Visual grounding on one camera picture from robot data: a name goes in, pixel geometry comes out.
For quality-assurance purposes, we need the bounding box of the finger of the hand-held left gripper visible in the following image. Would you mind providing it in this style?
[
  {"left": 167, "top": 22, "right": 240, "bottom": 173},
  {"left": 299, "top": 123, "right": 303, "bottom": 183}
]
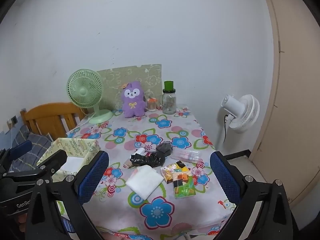
[
  {"left": 36, "top": 149, "right": 68, "bottom": 182},
  {"left": 0, "top": 140, "right": 33, "bottom": 173}
]

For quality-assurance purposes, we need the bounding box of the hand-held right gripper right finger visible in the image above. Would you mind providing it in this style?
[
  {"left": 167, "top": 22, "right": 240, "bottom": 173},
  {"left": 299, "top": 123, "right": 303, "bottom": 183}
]
[{"left": 209, "top": 151, "right": 300, "bottom": 240}]

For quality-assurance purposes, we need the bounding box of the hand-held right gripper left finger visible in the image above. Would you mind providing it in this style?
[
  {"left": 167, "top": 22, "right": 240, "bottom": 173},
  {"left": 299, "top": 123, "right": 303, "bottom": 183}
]
[{"left": 25, "top": 151, "right": 110, "bottom": 240}]

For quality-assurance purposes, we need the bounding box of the printed yellow storage box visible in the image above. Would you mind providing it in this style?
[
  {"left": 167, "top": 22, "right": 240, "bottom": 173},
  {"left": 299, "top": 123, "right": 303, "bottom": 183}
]
[{"left": 37, "top": 137, "right": 101, "bottom": 183}]

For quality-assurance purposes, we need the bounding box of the green tissue packet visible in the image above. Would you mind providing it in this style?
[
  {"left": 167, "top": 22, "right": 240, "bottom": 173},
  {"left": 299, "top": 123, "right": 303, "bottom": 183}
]
[{"left": 172, "top": 174, "right": 196, "bottom": 199}]

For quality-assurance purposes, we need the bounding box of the clear plastic pen pack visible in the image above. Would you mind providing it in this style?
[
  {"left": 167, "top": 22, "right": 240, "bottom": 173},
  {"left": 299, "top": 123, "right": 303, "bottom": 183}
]
[{"left": 171, "top": 149, "right": 202, "bottom": 164}]

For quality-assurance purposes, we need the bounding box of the black plastic bag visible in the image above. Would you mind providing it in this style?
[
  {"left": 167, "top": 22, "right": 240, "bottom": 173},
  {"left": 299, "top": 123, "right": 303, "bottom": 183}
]
[{"left": 130, "top": 151, "right": 167, "bottom": 168}]

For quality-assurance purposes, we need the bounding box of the dark grey cloth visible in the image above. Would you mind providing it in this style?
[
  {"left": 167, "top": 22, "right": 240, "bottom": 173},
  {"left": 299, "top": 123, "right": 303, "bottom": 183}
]
[{"left": 155, "top": 141, "right": 174, "bottom": 155}]

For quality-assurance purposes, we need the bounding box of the plaid grey pillow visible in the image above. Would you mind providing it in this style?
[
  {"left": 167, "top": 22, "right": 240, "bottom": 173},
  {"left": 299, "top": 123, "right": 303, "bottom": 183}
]
[{"left": 7, "top": 125, "right": 53, "bottom": 172}]

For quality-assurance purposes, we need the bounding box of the white tissue pack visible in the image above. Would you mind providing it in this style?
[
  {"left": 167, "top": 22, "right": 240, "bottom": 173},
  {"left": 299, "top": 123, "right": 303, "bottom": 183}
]
[{"left": 60, "top": 156, "right": 85, "bottom": 173}]

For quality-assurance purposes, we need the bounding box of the white standing fan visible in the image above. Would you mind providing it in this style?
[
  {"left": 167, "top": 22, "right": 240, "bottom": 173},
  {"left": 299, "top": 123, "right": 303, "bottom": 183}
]
[{"left": 217, "top": 94, "right": 260, "bottom": 150}]

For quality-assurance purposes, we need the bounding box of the green desk fan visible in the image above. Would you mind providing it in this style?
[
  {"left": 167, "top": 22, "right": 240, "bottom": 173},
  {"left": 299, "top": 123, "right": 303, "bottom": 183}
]
[{"left": 66, "top": 69, "right": 113, "bottom": 124}]

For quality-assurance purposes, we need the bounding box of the purple plush toy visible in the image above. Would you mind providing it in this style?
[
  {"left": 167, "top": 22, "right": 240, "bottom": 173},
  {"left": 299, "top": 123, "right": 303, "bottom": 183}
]
[{"left": 122, "top": 81, "right": 147, "bottom": 118}]

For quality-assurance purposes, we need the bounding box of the glass jar with green lid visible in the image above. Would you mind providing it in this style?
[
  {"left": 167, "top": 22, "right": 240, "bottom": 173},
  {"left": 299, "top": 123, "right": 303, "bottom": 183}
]
[{"left": 162, "top": 81, "right": 177, "bottom": 115}]

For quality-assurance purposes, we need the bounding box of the small jar with orange lid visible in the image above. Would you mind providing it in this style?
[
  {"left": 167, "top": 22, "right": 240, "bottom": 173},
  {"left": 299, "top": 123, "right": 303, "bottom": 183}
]
[{"left": 147, "top": 97, "right": 158, "bottom": 112}]

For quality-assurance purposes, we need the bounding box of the beige wardrobe door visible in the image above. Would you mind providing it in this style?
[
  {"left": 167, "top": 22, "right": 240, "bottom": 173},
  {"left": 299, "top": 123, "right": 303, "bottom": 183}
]
[{"left": 250, "top": 0, "right": 320, "bottom": 205}]

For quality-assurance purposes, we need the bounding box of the green printed board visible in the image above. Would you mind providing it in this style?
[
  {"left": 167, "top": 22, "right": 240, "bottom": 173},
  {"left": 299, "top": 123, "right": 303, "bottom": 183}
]
[{"left": 96, "top": 64, "right": 162, "bottom": 110}]

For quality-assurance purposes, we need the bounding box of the white fan power cable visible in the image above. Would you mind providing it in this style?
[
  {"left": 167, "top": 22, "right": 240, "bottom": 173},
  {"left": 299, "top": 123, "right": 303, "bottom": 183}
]
[{"left": 67, "top": 112, "right": 97, "bottom": 133}]

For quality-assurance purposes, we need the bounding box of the black fan cable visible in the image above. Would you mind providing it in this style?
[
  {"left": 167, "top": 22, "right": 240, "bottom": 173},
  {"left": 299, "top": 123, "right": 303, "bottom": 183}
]
[{"left": 223, "top": 115, "right": 229, "bottom": 143}]

